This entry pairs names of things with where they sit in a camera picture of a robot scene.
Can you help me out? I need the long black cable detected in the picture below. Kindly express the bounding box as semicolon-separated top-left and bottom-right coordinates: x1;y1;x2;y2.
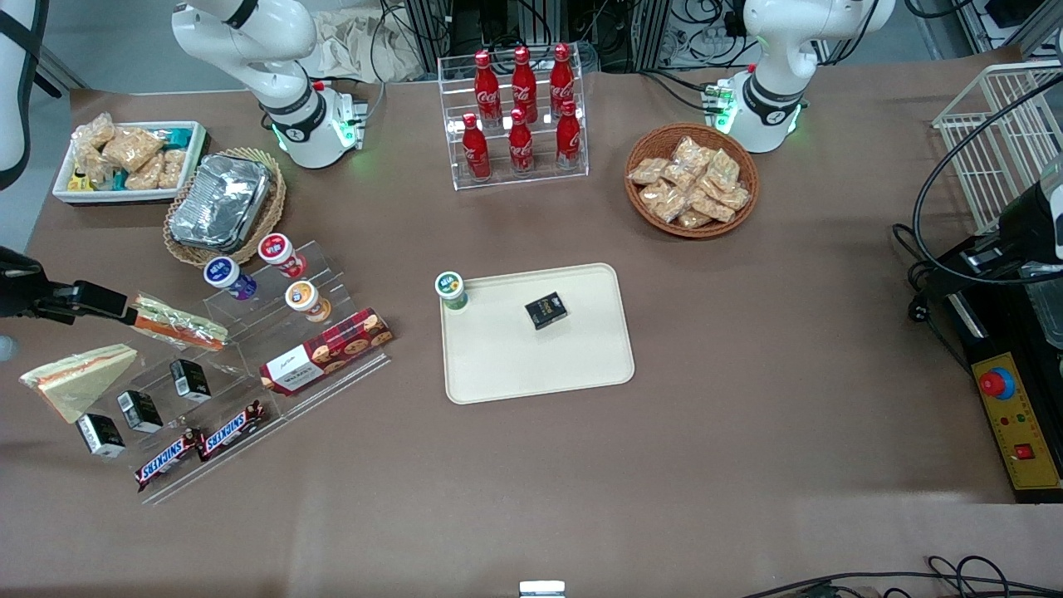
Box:
739;555;1063;598

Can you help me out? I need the foil lidded container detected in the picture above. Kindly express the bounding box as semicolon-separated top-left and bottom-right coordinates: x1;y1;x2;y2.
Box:
169;153;275;254

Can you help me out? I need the snickers bar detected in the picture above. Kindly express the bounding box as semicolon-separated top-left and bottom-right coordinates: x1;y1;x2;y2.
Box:
197;399;267;463
135;429;203;493

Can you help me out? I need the black machine power cable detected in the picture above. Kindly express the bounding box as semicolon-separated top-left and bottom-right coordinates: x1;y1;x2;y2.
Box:
893;223;952;325

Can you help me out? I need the long wrapped sandwich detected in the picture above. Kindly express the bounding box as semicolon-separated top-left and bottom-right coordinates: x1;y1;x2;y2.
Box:
114;291;229;352

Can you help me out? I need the round wicker basket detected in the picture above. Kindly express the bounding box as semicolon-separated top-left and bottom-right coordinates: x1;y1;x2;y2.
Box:
625;124;760;240

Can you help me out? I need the small black box gold print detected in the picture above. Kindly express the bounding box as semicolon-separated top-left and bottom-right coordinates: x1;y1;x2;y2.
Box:
524;292;569;331

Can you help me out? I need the grey rounded container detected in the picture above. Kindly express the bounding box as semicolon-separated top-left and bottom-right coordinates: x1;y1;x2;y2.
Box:
1020;262;1063;350

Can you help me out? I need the red cola bottle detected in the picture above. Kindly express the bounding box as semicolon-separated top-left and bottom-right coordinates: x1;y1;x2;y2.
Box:
556;100;582;171
473;50;502;127
550;43;576;117
507;108;535;177
511;46;538;124
462;113;491;182

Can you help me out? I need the black looping arm cable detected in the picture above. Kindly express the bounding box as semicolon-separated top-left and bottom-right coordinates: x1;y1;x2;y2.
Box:
912;73;1063;287

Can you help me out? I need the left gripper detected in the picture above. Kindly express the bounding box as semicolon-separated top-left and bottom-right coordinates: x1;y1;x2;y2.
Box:
999;156;1063;260

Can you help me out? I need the triangular sandwich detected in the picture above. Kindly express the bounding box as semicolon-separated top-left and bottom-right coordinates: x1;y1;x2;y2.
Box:
19;344;139;424

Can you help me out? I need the cream plastic tray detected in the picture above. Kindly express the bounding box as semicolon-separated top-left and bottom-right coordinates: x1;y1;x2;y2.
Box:
438;262;636;405

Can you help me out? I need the beige crumpled cloth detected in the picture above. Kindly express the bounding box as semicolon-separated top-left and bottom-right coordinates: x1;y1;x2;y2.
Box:
303;8;424;84

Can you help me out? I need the aluminium equipment rack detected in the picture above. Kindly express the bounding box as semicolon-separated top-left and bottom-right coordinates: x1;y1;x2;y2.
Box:
403;0;674;74

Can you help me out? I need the small black box white label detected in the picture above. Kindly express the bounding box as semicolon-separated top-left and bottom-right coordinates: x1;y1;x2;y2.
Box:
76;413;126;459
169;359;212;404
116;390;164;434

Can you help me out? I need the red lid cup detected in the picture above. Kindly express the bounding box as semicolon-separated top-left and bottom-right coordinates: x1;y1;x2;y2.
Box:
257;233;306;280

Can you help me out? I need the blue lid cup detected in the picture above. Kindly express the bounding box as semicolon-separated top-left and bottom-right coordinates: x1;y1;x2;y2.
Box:
203;257;258;301

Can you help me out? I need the clear acrylic step stand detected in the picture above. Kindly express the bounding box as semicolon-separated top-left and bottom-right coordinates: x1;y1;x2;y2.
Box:
202;239;393;420
51;328;287;506

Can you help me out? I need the white wire basket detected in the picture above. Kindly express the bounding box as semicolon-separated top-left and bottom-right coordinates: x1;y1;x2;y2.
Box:
932;60;1063;235

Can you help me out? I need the orange lid cup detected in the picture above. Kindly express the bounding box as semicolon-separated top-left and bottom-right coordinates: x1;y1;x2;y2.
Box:
285;280;331;323

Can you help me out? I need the clear acrylic bottle rack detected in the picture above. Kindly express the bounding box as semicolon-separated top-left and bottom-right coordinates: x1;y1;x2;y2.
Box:
438;51;589;192

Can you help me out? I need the green lid cup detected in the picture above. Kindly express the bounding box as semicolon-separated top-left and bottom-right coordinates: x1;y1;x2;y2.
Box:
434;271;468;314

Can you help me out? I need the red plaid cookie box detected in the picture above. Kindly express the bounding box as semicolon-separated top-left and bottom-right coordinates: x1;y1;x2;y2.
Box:
259;307;394;396

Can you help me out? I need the white rectangular bin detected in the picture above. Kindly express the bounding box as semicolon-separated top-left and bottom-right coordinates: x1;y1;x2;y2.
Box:
51;121;208;206

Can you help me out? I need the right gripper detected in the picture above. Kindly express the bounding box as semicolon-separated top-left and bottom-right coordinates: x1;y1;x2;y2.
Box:
0;247;140;326

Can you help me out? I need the oval wicker basket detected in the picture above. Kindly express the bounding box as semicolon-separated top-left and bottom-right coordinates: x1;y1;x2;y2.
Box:
164;148;287;267

